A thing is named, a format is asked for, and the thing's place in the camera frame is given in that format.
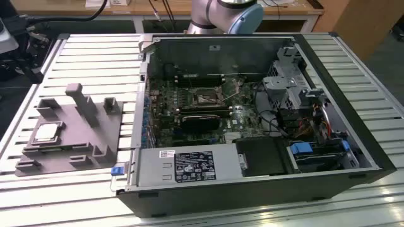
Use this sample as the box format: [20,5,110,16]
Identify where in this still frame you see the silver square CPU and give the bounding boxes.
[33,122,61,141]

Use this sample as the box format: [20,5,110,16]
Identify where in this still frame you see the black RAM slot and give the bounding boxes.
[177,79,222,87]
[177,112,229,117]
[178,107,229,113]

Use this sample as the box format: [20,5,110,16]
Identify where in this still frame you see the CPU socket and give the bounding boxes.
[188,88,224,107]

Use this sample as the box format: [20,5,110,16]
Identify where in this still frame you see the white box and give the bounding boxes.
[84,0,110,10]

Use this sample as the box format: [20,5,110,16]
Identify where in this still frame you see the wooden desk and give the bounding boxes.
[9,0,325,34]

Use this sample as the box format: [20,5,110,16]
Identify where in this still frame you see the grey parts rack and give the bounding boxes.
[13,83,124,177]

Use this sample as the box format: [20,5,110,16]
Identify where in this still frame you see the green motherboard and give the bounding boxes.
[146,75,262,148]

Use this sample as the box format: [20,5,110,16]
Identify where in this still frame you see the RAM stick with white label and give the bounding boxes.
[176,72,222,80]

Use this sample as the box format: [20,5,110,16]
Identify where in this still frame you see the black graphics card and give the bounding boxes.
[180,114,221,133]

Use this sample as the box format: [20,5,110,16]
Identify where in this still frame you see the metal socket cover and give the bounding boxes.
[221,76,245,94]

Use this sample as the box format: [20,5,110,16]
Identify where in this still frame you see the grey power supply unit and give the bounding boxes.
[134,143,244,188]

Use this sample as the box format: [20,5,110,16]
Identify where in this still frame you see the black rating label sticker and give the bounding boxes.
[173,151,217,183]

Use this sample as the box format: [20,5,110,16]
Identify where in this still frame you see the silver chipset heat sink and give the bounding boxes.
[224,132,242,143]

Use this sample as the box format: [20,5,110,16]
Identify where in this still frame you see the silver metal drive cage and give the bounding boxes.
[261,45,317,111]

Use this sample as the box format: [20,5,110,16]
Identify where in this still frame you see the black disk bay cover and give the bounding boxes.
[234,137,296,177]

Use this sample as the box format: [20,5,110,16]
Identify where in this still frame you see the black open PC case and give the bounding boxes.
[114,32,397,218]

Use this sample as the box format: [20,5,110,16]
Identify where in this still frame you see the hard disk in blue carrier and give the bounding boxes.
[288,140,352,173]

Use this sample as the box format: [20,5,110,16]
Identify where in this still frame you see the brown wooden cabinet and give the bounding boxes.
[314,0,404,61]

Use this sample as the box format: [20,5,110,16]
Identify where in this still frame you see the thick black cable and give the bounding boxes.
[26,0,109,24]

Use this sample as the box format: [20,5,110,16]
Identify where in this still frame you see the thin hanging black cables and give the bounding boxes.
[150,0,178,34]

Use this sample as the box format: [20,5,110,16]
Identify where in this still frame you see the thin wire locking lever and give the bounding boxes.
[221,90,240,102]

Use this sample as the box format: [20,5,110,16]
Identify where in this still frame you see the black wire bundle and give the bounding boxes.
[257,109,292,138]

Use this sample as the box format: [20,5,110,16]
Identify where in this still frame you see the red yellow orange wires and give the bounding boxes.
[296,104,333,138]

